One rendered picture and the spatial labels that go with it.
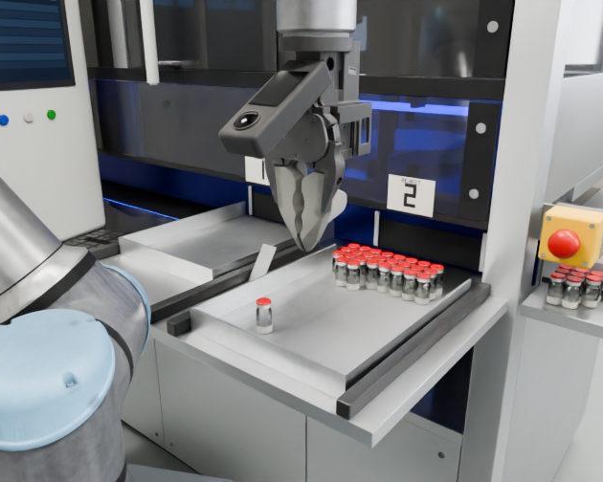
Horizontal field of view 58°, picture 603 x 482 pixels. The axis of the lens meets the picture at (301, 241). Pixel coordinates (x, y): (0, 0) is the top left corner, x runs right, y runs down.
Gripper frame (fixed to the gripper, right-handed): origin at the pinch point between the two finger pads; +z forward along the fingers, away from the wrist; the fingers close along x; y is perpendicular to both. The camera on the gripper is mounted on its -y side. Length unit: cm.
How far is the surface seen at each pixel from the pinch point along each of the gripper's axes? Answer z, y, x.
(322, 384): 17.1, 0.9, -2.3
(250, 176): 6, 38, 44
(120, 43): -20, 39, 86
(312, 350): 17.8, 7.2, 3.9
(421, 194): 3.5, 38.3, 5.3
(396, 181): 2.0, 38.4, 10.1
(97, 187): 15, 33, 94
